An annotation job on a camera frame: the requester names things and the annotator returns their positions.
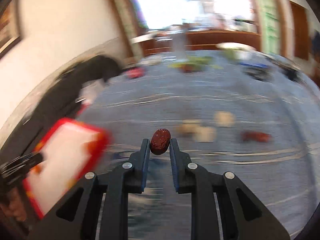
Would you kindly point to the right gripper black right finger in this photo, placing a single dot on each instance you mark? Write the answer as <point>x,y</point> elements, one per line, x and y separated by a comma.
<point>222,206</point>

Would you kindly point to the white plastic bags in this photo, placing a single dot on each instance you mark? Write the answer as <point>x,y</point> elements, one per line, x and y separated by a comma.
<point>90,90</point>

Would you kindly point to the green leafy vegetable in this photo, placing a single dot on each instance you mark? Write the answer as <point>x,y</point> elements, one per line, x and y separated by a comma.
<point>195,64</point>

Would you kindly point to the beige ginger piece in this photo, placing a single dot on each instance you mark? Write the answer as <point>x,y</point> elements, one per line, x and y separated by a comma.
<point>224,119</point>

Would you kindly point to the blue pen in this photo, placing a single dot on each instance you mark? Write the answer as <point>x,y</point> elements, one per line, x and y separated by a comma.
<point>254,65</point>

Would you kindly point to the wooden door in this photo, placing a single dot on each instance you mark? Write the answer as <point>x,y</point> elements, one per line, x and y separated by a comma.
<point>301,31</point>

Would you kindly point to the clear glass pitcher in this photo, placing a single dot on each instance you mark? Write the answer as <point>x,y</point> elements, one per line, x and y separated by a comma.
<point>178,46</point>

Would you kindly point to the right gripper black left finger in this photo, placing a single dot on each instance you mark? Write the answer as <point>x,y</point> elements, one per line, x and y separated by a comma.
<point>96,207</point>

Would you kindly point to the wooden counter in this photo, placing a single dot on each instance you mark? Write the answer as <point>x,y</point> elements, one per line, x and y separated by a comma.
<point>155,42</point>

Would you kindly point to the black scissors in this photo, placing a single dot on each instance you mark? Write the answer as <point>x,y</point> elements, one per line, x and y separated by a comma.
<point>258,73</point>

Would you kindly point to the red white tray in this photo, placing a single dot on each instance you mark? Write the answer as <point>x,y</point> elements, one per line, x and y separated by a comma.
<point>70,149</point>

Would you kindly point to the left hand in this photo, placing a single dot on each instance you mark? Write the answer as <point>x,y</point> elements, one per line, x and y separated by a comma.
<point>12,205</point>

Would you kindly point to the white bowl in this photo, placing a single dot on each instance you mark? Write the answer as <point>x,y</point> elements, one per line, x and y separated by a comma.
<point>236,51</point>

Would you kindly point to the black leather sofa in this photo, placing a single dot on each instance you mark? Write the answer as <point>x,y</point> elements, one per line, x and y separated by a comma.
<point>59,101</point>

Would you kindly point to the blue plaid tablecloth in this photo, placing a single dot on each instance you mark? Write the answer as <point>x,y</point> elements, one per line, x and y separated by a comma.
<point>265,132</point>

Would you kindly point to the dark red date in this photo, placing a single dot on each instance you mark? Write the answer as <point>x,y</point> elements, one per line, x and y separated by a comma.
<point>255,136</point>

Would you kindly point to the framed picture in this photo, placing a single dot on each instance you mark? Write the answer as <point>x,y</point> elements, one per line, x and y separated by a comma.
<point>10,28</point>

